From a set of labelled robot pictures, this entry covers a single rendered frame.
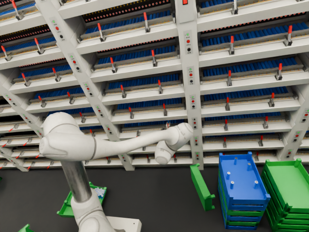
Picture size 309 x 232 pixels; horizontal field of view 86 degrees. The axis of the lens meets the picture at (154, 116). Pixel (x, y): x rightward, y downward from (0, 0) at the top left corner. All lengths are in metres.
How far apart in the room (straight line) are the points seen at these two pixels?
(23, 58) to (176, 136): 1.09
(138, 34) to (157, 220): 1.35
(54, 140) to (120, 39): 0.63
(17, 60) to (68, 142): 0.88
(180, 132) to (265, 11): 0.69
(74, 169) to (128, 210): 0.82
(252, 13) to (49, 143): 1.02
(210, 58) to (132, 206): 1.33
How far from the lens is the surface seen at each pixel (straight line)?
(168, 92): 1.13
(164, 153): 0.98
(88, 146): 0.72
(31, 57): 1.37
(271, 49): 1.11
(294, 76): 1.26
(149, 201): 1.64
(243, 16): 1.01
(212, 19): 0.99
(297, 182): 1.42
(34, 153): 2.29
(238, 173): 1.26
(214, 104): 1.27
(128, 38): 1.02
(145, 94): 1.17
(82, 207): 1.17
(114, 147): 0.80
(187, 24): 0.96
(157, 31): 0.98
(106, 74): 1.15
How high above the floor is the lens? 1.45
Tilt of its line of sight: 37 degrees down
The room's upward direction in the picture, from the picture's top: 15 degrees counter-clockwise
